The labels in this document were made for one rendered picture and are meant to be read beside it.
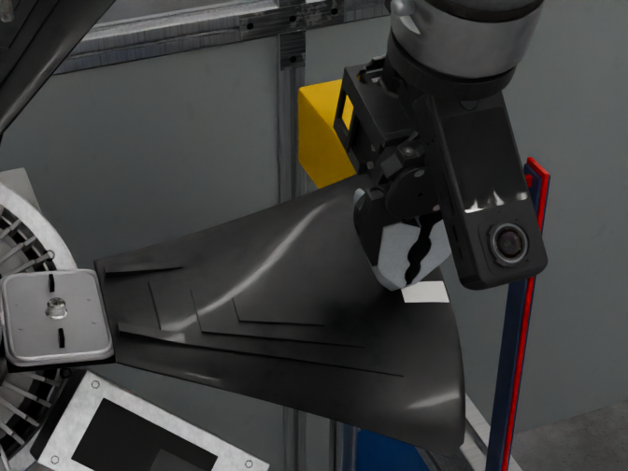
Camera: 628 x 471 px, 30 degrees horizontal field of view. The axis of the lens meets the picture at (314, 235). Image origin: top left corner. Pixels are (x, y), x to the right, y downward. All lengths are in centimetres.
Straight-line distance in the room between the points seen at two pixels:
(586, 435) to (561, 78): 82
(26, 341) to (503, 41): 33
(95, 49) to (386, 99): 83
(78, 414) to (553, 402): 151
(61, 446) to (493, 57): 41
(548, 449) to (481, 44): 176
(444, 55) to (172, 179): 102
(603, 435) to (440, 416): 162
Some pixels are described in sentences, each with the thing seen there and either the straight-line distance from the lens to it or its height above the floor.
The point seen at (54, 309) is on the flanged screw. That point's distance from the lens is 74.
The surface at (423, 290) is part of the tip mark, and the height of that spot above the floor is 115.
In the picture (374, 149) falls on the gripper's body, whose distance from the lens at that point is 69.
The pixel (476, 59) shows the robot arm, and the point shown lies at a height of 137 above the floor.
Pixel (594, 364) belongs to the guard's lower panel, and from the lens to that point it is 224.
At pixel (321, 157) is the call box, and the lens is 115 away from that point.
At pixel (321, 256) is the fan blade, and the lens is 79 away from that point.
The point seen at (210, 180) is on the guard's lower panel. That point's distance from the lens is 161.
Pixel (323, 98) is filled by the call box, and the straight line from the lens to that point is 116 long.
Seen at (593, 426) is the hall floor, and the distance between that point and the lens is 237.
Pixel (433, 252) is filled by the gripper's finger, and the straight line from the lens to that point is 75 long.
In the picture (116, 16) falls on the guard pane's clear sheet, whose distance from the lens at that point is 148.
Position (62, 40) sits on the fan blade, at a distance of 73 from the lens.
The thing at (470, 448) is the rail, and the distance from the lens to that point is 109.
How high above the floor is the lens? 164
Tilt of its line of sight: 36 degrees down
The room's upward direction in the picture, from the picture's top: straight up
